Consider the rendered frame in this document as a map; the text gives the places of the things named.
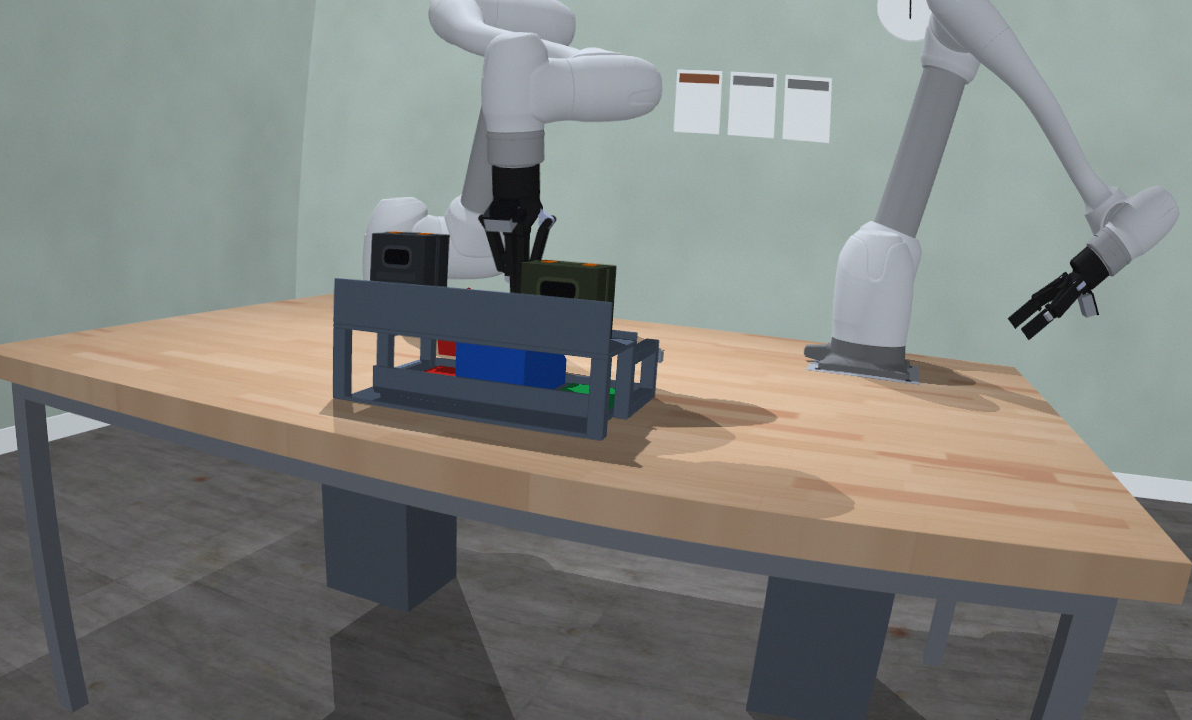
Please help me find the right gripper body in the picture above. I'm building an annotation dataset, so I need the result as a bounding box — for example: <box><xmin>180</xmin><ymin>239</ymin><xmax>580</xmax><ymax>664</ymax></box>
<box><xmin>492</xmin><ymin>165</ymin><xmax>544</xmax><ymax>230</ymax></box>

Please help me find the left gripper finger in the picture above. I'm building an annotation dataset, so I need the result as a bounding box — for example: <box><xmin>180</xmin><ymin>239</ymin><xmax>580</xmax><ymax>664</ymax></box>
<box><xmin>1008</xmin><ymin>272</ymin><xmax>1068</xmax><ymax>328</ymax></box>
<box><xmin>1022</xmin><ymin>275</ymin><xmax>1088</xmax><ymax>340</ymax></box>

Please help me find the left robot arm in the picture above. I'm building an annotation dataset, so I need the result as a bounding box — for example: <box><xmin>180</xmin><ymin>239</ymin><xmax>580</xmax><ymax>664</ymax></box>
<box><xmin>803</xmin><ymin>0</ymin><xmax>1180</xmax><ymax>380</ymax></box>

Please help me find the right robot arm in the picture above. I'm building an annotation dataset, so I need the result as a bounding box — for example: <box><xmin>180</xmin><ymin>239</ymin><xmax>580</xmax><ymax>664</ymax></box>
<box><xmin>364</xmin><ymin>0</ymin><xmax>662</xmax><ymax>280</ymax></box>

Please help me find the dark grey shelf rack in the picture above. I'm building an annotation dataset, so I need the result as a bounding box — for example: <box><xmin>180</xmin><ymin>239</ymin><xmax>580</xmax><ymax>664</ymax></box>
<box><xmin>333</xmin><ymin>278</ymin><xmax>664</xmax><ymax>441</ymax></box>

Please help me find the blue bin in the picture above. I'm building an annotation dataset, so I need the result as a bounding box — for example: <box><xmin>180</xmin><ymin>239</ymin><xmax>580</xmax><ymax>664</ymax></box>
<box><xmin>455</xmin><ymin>342</ymin><xmax>567</xmax><ymax>389</ymax></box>

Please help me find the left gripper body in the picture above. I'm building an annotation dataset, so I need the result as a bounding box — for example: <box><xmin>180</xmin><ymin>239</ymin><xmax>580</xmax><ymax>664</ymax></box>
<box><xmin>1066</xmin><ymin>247</ymin><xmax>1109</xmax><ymax>290</ymax></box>

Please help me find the dark green case with orange latches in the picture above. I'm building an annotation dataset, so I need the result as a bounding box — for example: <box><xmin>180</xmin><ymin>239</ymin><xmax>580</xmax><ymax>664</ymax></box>
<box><xmin>520</xmin><ymin>260</ymin><xmax>616</xmax><ymax>340</ymax></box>

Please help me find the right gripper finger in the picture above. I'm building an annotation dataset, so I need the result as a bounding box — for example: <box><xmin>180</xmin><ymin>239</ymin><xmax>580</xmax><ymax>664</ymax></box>
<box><xmin>515</xmin><ymin>209</ymin><xmax>555</xmax><ymax>293</ymax></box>
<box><xmin>485</xmin><ymin>229</ymin><xmax>517</xmax><ymax>293</ymax></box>

